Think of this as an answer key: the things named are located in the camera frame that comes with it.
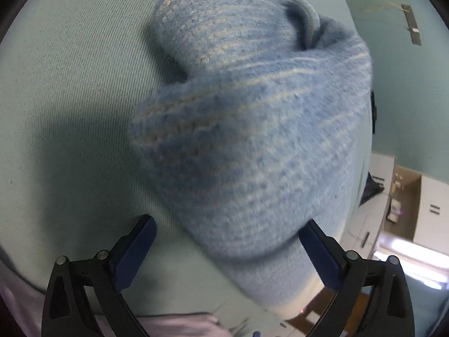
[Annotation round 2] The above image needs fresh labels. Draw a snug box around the brown wooden chair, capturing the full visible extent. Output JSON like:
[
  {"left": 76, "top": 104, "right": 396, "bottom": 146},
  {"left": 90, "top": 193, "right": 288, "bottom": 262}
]
[{"left": 281, "top": 284, "right": 372, "bottom": 337}]

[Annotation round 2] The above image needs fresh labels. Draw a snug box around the blue and cream knit sweater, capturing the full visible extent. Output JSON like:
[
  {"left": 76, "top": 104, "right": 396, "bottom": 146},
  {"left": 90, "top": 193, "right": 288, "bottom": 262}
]
[{"left": 128, "top": 0, "right": 372, "bottom": 320}]

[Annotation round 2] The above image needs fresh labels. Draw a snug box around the bed with blue sheet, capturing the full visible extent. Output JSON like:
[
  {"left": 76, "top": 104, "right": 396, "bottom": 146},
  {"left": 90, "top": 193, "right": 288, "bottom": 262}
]
[{"left": 0, "top": 0, "right": 372, "bottom": 337}]

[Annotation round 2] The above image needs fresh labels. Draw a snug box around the white low cabinet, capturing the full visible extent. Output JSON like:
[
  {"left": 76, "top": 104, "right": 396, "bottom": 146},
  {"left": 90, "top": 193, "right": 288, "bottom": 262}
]
[{"left": 337, "top": 152, "right": 397, "bottom": 264}]

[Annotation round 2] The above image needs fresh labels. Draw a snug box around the grey wall bracket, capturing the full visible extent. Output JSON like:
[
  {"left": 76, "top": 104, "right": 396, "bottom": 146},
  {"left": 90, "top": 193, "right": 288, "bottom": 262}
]
[{"left": 401, "top": 3, "right": 421, "bottom": 46}]

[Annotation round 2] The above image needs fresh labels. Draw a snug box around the white wall cabinet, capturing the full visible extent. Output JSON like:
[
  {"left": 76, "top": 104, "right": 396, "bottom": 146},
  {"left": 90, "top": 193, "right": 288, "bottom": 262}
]
[{"left": 414, "top": 176, "right": 449, "bottom": 253}]

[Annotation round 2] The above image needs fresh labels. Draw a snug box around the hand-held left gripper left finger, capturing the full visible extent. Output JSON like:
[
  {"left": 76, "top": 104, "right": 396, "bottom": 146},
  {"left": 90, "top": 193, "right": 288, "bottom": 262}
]
[{"left": 41, "top": 214, "right": 157, "bottom": 337}]

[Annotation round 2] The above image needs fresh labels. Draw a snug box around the white box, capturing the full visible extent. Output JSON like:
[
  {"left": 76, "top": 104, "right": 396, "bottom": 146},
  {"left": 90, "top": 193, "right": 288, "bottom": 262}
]
[{"left": 387, "top": 200, "right": 403, "bottom": 222}]

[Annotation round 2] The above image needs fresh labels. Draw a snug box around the black plastic bag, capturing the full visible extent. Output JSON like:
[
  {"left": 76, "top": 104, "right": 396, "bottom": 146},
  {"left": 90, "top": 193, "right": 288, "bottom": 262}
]
[{"left": 359, "top": 171, "right": 385, "bottom": 207}]

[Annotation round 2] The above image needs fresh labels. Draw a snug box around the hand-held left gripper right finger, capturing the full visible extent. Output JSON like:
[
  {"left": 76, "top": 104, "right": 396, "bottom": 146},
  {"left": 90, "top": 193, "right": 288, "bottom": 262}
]
[{"left": 298, "top": 219, "right": 415, "bottom": 337}]

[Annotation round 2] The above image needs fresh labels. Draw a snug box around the pink checked quilt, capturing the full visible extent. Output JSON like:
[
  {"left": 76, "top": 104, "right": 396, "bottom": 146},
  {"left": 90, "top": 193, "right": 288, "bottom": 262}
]
[{"left": 0, "top": 277, "right": 228, "bottom": 337}]

